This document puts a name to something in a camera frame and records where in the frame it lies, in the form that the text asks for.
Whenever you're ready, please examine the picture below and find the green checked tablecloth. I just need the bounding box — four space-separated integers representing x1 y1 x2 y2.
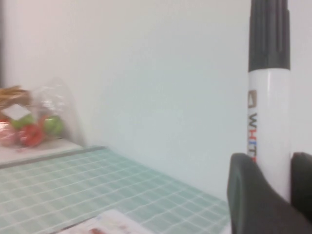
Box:
0 145 231 234

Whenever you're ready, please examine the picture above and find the wooden basket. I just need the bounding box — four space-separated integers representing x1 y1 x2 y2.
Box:
0 85 33 111

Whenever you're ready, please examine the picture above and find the red toy fruit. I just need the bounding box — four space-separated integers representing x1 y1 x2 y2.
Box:
19 123 44 147

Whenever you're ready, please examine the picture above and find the red white map book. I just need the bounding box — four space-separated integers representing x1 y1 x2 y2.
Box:
56 209 160 234

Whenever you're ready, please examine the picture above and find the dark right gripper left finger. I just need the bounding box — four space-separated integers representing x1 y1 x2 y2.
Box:
226 153 312 234

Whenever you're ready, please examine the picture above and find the white marker black cap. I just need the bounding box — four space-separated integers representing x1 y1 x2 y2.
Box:
247 0 292 203

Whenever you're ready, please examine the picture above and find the clear plastic bag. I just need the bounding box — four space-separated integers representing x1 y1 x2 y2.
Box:
0 77 82 150

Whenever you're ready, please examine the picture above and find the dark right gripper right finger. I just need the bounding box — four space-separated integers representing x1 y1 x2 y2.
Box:
290 152 312 221

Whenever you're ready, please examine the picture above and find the green toy fruit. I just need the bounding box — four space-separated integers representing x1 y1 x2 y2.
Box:
10 115 34 130
44 116 64 136

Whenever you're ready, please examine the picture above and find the dark vertical post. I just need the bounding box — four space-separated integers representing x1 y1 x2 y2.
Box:
0 0 5 87

